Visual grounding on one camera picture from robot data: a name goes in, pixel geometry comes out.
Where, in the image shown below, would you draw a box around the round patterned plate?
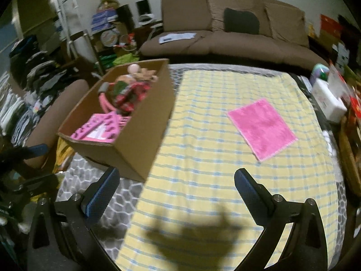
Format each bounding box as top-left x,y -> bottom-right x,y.
101,30 -> 117,47

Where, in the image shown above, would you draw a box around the pink toy tray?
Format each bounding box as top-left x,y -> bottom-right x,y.
70,111 -> 122,144

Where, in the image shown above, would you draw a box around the blue boxes stack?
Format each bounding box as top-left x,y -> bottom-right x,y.
91,11 -> 117,31

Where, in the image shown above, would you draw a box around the pile of clothes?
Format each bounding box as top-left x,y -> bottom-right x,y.
0,35 -> 76,144

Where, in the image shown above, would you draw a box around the red box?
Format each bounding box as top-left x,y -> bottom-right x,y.
320,14 -> 343,34

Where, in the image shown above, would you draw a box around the cardboard box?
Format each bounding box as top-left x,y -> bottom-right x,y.
57,59 -> 177,182

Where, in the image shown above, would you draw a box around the green bag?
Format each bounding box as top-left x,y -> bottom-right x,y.
100,52 -> 140,68

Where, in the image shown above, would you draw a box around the white tissue pack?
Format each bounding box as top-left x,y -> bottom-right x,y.
312,77 -> 347,123

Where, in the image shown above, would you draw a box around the red and white packet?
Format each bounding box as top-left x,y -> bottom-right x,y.
329,65 -> 353,99

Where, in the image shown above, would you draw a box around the pink fluffy cloth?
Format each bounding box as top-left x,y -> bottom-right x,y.
227,97 -> 299,163

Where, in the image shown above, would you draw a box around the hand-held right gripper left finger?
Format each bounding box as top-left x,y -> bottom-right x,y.
27,166 -> 120,271

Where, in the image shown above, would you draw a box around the purple and green cup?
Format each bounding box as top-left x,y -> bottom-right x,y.
310,63 -> 330,84

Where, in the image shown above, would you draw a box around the grey hexagon pattern mat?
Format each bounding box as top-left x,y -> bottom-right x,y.
55,63 -> 349,271

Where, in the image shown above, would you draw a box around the tan and green plush toy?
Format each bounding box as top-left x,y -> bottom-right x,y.
138,68 -> 158,84

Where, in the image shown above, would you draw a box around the white metal rack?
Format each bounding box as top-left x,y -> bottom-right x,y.
49,0 -> 105,74

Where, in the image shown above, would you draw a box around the dark cushion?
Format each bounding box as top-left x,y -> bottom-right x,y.
224,8 -> 260,34

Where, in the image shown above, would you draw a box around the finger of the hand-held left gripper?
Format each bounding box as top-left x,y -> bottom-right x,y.
0,143 -> 49,164
13,173 -> 60,195

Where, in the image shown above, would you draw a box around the plush doll with plaid scarf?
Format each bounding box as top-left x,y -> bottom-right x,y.
113,75 -> 151,117

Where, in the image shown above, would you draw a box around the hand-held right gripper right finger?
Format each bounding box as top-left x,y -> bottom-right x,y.
234,168 -> 329,271

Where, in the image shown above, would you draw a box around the pink ring with grey grip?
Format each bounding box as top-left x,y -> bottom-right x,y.
98,82 -> 119,113

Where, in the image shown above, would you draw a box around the white papers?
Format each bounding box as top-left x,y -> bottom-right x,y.
158,32 -> 196,44

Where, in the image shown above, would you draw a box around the yellow plaid tablecloth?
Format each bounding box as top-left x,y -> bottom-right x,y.
116,69 -> 339,271

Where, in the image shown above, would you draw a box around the brown sofa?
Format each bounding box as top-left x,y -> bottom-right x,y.
139,0 -> 329,71

